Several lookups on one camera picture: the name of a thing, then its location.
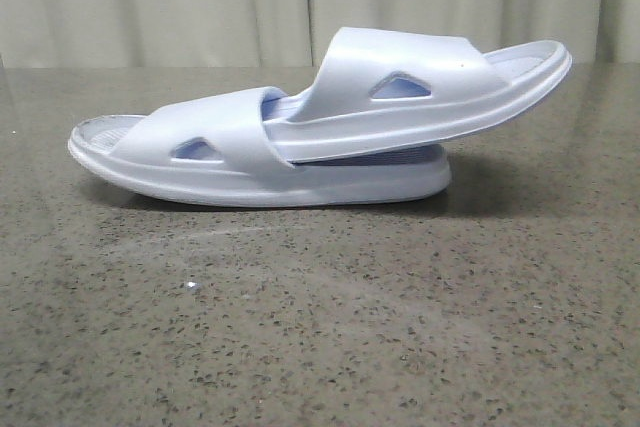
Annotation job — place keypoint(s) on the light blue slipper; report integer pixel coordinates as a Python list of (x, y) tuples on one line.
[(215, 151), (380, 90)]

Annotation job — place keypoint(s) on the pale green curtain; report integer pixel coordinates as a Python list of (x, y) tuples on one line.
[(247, 33)]

